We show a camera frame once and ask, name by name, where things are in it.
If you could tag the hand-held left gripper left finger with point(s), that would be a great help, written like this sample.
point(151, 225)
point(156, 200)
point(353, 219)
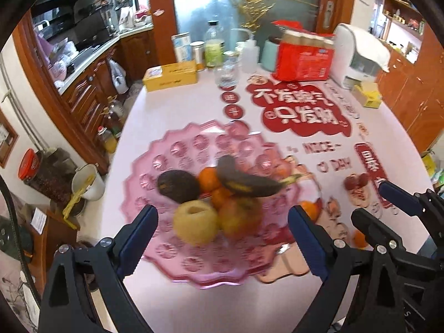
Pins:
point(138, 239)

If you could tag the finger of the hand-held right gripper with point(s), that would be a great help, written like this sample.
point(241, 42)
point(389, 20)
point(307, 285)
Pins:
point(399, 196)
point(371, 227)

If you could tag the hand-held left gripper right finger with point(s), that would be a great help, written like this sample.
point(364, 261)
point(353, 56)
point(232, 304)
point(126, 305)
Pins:
point(312, 246)

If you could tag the small orange mandarin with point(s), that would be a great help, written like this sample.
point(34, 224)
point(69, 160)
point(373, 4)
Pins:
point(221, 197)
point(207, 179)
point(359, 240)
point(309, 210)

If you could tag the small red lychee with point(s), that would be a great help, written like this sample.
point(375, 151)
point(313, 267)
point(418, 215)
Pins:
point(350, 182)
point(363, 179)

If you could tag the yellow pear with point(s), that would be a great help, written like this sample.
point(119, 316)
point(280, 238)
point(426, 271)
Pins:
point(194, 222)

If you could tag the dark avocado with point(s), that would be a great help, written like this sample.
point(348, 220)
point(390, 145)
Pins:
point(177, 185)

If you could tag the red yellow apple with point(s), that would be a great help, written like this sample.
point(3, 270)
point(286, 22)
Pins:
point(239, 220)

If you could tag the pink plastic fruit bowl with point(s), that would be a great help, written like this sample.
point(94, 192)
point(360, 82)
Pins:
point(166, 156)

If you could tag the overripe dark banana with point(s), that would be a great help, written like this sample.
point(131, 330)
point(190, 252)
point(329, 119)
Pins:
point(249, 182)

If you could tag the oil bottle orange liquid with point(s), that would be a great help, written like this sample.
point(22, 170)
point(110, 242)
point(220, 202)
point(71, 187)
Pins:
point(109, 142)

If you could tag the white paper card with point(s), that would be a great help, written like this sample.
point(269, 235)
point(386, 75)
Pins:
point(39, 220)

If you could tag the wooden side cabinet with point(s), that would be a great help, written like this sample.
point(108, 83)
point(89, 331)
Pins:
point(412, 93)

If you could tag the yellow tissue pack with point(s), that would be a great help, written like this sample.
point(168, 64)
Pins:
point(369, 95)

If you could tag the large clear oil bottle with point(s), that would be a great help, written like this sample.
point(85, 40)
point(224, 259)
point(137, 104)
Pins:
point(116, 112)

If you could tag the red lidded dark jar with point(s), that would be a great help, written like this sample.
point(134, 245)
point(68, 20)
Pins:
point(29, 163)

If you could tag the white towel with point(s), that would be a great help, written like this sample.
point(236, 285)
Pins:
point(371, 47)

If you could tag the wooden kitchen counter cabinet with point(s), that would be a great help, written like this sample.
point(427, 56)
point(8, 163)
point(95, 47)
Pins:
point(90, 93)

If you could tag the white countertop appliance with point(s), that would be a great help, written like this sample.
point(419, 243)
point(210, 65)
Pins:
point(343, 52)

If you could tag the hanging clear plastic bag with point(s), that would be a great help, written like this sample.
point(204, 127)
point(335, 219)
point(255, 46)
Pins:
point(118, 78)

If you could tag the yellow tin box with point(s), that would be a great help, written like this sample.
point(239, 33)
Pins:
point(170, 76)

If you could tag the clear drinking glass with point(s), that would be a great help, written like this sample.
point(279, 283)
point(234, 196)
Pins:
point(225, 76)

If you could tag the teal canister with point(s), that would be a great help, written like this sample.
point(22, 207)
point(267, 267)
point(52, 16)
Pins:
point(269, 55)

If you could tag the small metal can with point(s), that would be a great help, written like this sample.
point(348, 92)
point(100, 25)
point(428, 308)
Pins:
point(197, 55)

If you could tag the blue white carton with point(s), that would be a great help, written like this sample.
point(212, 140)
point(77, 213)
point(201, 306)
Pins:
point(182, 47)

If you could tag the white squeeze bottle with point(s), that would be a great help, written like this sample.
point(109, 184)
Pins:
point(249, 59)

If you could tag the pink plastic bag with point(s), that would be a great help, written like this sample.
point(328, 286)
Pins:
point(55, 59)

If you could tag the clear bottle green label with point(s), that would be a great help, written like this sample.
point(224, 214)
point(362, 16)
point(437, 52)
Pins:
point(214, 52)

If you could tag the small glass jar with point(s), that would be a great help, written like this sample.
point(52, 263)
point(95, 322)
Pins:
point(230, 57)

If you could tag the frosted glass sliding door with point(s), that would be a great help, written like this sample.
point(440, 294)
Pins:
point(201, 10)

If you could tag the black range hood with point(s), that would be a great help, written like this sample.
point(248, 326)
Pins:
point(62, 1)

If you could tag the wooden framed wall niche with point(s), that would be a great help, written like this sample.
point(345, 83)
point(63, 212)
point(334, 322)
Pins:
point(5, 138)

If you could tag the white wall pipe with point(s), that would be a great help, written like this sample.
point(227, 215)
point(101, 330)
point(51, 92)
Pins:
point(20, 111)

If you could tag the wooden wall shelf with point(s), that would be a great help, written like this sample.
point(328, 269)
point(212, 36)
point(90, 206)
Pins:
point(402, 20)

